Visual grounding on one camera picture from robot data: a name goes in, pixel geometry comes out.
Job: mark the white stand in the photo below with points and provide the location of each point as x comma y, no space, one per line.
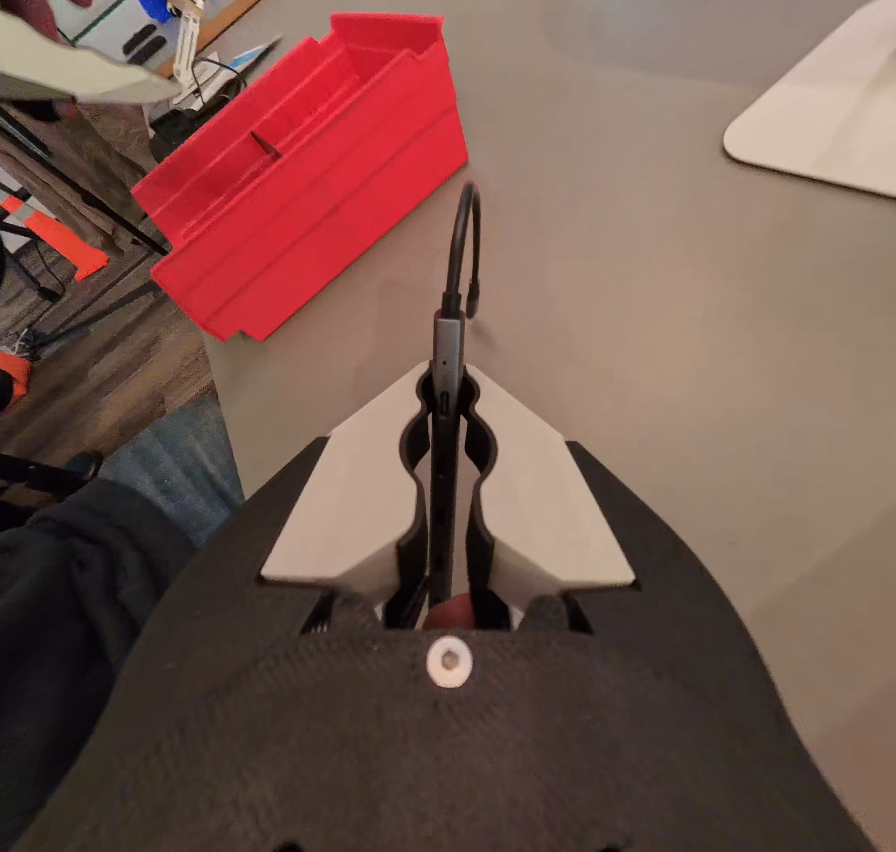
833,110

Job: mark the red plastic bin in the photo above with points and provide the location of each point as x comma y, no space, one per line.
322,180

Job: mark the person's blue jeans leg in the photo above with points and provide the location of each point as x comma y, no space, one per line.
175,467

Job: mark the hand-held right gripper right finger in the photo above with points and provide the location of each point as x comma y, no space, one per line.
553,516

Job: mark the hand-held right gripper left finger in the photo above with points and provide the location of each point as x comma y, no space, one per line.
343,509

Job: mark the black tripod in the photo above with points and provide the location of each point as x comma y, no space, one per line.
77,180

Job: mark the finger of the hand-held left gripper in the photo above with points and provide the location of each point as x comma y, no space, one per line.
84,75

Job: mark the grey usb hub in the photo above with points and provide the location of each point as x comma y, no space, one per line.
448,345

